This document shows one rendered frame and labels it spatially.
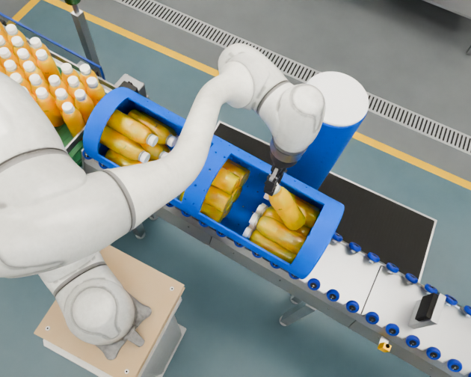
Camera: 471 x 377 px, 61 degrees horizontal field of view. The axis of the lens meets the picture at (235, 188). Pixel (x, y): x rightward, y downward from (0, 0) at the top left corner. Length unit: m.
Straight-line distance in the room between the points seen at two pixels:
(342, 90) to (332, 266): 0.74
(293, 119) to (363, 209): 1.78
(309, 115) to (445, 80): 2.86
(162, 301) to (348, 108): 1.05
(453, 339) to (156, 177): 1.31
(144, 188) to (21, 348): 2.01
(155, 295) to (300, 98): 0.78
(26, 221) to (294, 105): 0.54
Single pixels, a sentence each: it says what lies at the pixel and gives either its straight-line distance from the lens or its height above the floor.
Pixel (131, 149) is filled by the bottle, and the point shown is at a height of 1.13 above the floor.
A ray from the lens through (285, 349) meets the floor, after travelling 2.41.
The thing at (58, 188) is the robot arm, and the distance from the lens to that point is 0.55.
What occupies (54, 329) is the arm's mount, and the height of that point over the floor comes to 1.07.
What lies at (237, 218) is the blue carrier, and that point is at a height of 0.96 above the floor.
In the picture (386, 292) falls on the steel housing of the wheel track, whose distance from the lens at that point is 1.61.
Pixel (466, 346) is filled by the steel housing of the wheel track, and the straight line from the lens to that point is 1.71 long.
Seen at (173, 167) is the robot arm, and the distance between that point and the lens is 0.64.
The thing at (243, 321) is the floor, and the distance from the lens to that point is 2.39.
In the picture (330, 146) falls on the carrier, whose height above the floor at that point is 0.87.
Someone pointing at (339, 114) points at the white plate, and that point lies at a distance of 1.72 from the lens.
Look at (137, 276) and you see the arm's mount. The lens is 1.34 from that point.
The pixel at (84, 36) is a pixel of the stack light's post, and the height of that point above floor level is 0.99.
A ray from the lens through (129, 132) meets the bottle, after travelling 1.43.
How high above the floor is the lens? 2.36
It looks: 65 degrees down
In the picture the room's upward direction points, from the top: 11 degrees clockwise
